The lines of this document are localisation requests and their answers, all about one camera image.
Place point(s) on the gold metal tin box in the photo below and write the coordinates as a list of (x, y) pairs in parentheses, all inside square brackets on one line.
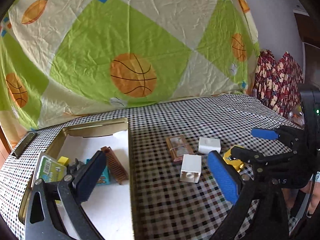
[(95, 198)]

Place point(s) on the yellow face toy block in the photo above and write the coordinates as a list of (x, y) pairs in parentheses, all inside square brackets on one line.
[(236, 163)]

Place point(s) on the checkered tablecloth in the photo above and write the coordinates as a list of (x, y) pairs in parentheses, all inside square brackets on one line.
[(171, 192)]

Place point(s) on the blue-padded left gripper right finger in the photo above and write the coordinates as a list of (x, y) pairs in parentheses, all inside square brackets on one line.
[(226, 176)]

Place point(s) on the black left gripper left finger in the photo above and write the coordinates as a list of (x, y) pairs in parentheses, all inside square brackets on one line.
[(87, 177)]

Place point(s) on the white rectangular block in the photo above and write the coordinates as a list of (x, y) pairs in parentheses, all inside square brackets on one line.
[(207, 145)]

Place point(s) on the sequined black hair claw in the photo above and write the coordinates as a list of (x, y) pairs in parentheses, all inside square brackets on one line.
[(74, 167)]

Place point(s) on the brown wooden door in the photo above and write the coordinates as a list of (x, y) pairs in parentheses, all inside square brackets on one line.
[(309, 35)]

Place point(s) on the blue puppy toy block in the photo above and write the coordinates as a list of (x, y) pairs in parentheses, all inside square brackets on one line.
[(104, 178)]

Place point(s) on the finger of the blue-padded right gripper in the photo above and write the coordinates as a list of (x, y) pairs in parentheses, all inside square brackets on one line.
[(269, 134)]

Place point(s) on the person's right hand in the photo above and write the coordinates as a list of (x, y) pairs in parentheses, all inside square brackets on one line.
[(315, 195)]

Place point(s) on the clear plastic bag with toys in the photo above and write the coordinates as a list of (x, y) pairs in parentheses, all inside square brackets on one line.
[(296, 116)]

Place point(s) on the copper framed picture box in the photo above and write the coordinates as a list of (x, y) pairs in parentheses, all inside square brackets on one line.
[(178, 146)]

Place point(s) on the white cube block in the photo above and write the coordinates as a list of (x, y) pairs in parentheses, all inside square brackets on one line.
[(191, 168)]

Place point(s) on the yellow cube block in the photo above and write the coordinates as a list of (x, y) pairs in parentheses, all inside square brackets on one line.
[(63, 161)]

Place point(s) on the black smartphone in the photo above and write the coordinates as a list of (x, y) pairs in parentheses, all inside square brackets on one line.
[(18, 151)]

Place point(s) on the brown wooden comb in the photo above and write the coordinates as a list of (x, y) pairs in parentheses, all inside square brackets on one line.
[(114, 166)]

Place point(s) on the clear plastic package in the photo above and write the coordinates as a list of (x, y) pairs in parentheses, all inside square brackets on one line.
[(48, 169)]

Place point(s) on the green basketball bedsheet backdrop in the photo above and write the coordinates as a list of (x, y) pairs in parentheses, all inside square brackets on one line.
[(61, 59)]

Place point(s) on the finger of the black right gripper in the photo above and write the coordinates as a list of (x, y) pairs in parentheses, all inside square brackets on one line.
[(247, 156)]

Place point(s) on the red plaid floral cushion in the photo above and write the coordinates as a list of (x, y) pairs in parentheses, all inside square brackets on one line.
[(264, 74)]

